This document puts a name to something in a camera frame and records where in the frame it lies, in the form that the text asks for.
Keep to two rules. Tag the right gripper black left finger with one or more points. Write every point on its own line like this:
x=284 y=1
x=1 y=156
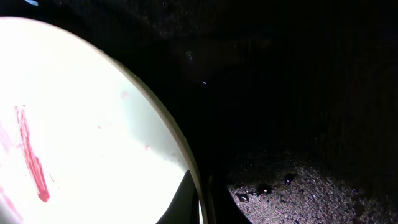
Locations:
x=183 y=208

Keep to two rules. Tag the round black serving tray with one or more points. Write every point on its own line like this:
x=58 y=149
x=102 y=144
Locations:
x=292 y=104

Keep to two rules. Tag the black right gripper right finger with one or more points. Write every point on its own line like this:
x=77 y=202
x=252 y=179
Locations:
x=222 y=207

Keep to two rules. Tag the mint plate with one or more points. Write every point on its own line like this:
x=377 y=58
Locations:
x=83 y=140

